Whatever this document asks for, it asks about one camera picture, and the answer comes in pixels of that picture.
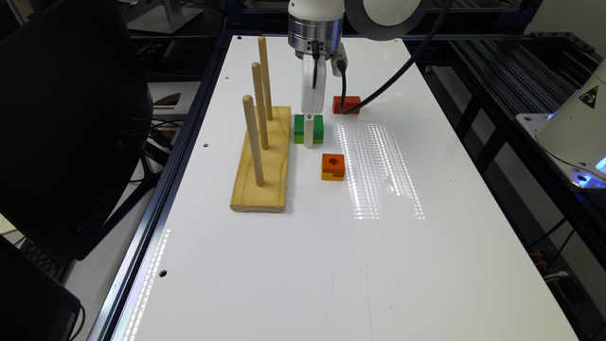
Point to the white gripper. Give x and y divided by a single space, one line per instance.
314 75

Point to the green block with hole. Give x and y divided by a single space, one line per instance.
318 129

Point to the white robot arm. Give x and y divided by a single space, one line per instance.
315 29

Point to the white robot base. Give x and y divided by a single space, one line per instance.
573 136

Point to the red rectangular block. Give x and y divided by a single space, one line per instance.
340 104

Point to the orange block with hole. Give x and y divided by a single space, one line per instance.
333 167

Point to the front wooden peg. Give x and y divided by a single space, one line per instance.
252 130

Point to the wooden peg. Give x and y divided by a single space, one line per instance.
252 130
259 95
265 77

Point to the middle wooden peg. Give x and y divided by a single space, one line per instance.
259 95

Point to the rear wooden peg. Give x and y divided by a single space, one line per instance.
265 77

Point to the wooden peg base board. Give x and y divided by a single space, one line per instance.
247 196

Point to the grey monitor stand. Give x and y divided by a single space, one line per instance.
166 18

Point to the black aluminium frame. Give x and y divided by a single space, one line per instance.
482 82

